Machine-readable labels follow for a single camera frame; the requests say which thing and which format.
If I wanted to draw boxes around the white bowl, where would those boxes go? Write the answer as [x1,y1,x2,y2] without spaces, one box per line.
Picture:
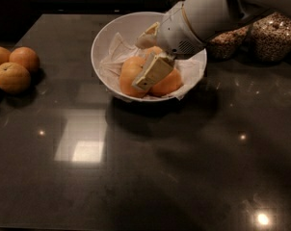
[90,11,208,103]

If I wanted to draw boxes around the white paper liner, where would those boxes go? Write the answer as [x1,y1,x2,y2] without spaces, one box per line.
[98,17,207,102]

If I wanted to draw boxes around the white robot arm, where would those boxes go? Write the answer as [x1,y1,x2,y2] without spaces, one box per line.
[136,0,291,59]

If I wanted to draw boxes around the right glass jar of grains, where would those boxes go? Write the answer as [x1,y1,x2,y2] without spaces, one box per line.
[251,13,291,63]

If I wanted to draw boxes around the middle glass jar of grains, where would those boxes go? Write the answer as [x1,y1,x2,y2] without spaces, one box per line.
[206,26,250,60]

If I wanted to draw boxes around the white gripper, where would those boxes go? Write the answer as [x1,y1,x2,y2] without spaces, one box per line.
[132,1,204,90]

